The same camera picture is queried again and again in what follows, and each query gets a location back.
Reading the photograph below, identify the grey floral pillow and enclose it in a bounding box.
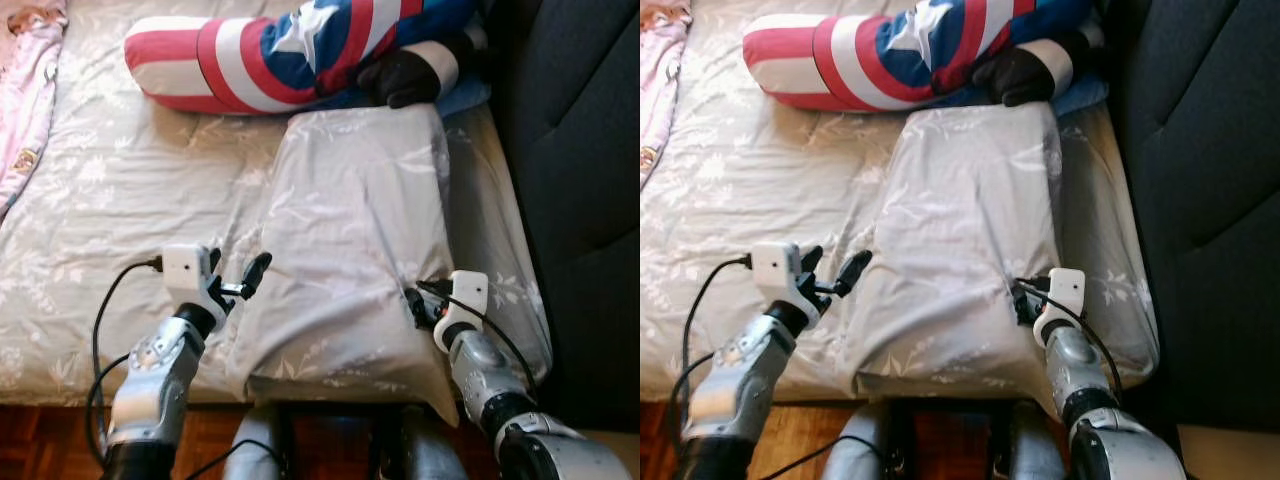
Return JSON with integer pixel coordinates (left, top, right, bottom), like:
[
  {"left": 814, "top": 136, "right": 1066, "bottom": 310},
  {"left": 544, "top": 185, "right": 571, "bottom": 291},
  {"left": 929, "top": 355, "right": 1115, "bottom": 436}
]
[
  {"left": 225, "top": 103, "right": 466, "bottom": 429},
  {"left": 845, "top": 100, "right": 1071, "bottom": 421}
]

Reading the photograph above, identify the grey floral bed sheet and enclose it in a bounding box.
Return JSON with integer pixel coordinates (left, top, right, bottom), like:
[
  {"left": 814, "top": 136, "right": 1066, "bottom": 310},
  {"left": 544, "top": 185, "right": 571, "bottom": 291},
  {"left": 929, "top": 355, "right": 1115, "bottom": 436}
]
[
  {"left": 0, "top": 0, "right": 556, "bottom": 406},
  {"left": 640, "top": 0, "right": 1161, "bottom": 406}
]

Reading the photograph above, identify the silver right robot leg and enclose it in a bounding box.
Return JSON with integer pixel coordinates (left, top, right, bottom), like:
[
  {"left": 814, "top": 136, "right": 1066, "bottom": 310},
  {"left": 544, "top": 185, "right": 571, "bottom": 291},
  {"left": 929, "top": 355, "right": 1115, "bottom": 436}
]
[
  {"left": 1005, "top": 400, "right": 1066, "bottom": 480},
  {"left": 400, "top": 405, "right": 471, "bottom": 480}
]

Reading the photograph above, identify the dark grey upholstered headboard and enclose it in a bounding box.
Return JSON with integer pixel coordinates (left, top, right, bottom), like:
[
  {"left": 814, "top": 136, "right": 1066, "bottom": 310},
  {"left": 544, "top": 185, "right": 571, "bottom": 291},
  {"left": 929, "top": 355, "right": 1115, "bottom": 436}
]
[
  {"left": 1090, "top": 0, "right": 1280, "bottom": 431},
  {"left": 480, "top": 0, "right": 641, "bottom": 433}
]

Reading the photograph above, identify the red white blue bolster pillow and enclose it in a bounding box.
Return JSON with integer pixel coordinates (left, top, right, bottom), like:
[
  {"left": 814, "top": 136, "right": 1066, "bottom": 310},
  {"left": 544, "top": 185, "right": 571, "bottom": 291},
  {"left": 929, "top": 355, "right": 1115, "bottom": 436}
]
[
  {"left": 123, "top": 0, "right": 481, "bottom": 116},
  {"left": 742, "top": 0, "right": 1096, "bottom": 113}
]

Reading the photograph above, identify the blue cloth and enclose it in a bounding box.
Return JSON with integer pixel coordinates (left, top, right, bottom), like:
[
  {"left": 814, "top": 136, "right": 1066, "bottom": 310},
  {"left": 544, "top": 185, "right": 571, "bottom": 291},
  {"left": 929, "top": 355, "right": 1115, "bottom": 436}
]
[
  {"left": 335, "top": 75, "right": 493, "bottom": 119},
  {"left": 950, "top": 72, "right": 1111, "bottom": 116}
]

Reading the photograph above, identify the black plush with white band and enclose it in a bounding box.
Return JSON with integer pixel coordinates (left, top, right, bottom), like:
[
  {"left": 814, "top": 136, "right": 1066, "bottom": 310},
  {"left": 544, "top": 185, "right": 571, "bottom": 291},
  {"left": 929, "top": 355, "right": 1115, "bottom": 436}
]
[
  {"left": 970, "top": 38, "right": 1076, "bottom": 108},
  {"left": 355, "top": 40, "right": 463, "bottom": 109}
]

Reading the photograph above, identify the pink bear print blanket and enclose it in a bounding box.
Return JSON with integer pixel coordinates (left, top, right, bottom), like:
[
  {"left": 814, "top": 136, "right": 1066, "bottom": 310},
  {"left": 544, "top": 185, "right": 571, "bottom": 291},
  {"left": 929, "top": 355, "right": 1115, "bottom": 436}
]
[
  {"left": 640, "top": 0, "right": 693, "bottom": 191},
  {"left": 0, "top": 0, "right": 69, "bottom": 223}
]

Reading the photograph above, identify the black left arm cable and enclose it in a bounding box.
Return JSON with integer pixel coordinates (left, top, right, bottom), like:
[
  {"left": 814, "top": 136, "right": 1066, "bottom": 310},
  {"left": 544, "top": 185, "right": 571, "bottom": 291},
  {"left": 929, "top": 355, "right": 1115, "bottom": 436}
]
[
  {"left": 85, "top": 258, "right": 166, "bottom": 461},
  {"left": 668, "top": 255, "right": 753, "bottom": 441}
]

